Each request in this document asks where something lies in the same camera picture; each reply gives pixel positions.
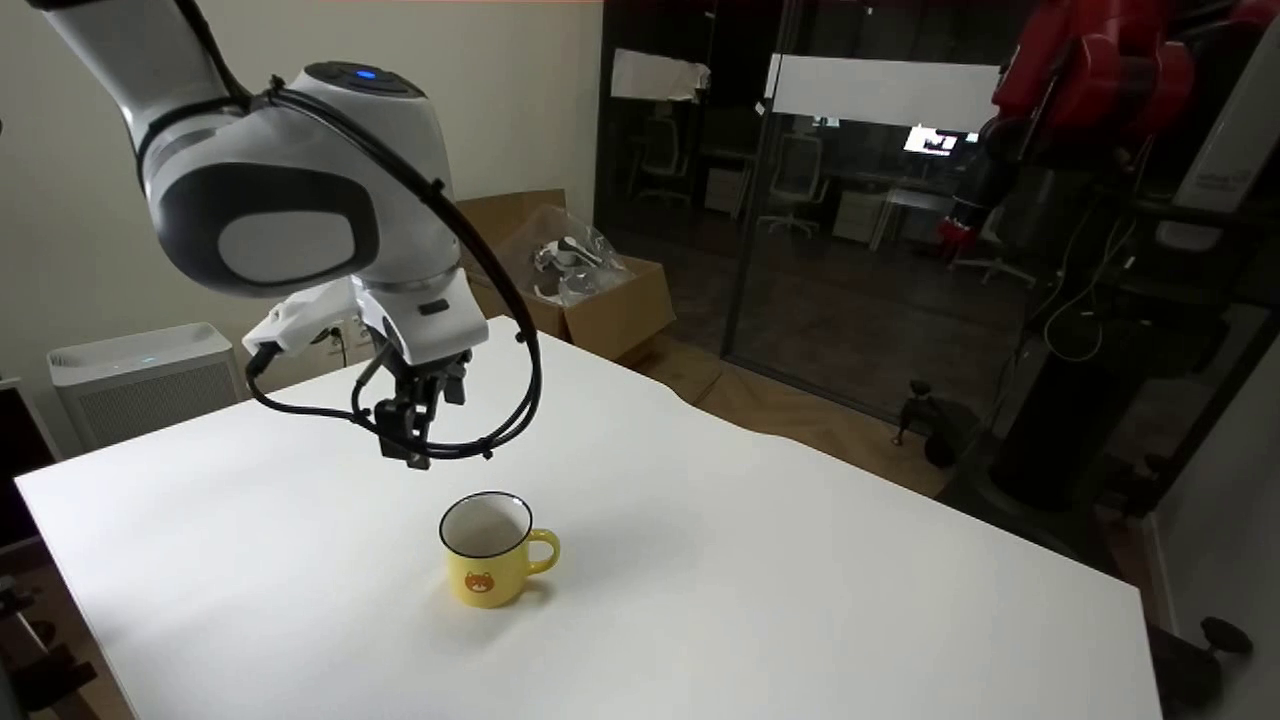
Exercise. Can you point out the monitor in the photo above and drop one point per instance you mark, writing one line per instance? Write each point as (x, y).
(930, 141)

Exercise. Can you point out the white paper sheet on glass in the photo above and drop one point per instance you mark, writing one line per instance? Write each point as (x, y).
(655, 76)

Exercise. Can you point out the black clamp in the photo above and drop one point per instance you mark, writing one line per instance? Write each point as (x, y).
(45, 670)

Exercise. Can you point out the red and black robot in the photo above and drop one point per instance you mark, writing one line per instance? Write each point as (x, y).
(1090, 90)

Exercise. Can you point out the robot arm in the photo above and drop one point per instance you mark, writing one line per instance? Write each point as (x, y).
(270, 180)

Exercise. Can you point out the black knob on bracket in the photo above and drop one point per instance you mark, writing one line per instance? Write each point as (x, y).
(1195, 655)

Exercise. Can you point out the white air purifier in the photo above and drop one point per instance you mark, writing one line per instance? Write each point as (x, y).
(145, 385)

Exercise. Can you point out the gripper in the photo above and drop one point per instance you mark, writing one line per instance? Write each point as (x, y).
(415, 375)

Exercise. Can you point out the wall socket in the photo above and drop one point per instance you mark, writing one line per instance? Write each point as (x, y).
(338, 333)

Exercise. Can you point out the office chair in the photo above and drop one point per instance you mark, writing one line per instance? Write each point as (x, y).
(660, 155)
(797, 180)

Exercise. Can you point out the yellow mug with bear print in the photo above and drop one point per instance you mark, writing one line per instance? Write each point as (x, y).
(490, 565)

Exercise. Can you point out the clear plastic bag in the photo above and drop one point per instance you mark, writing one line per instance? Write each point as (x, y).
(575, 255)

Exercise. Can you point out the cardboard box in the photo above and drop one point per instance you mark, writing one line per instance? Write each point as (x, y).
(610, 310)

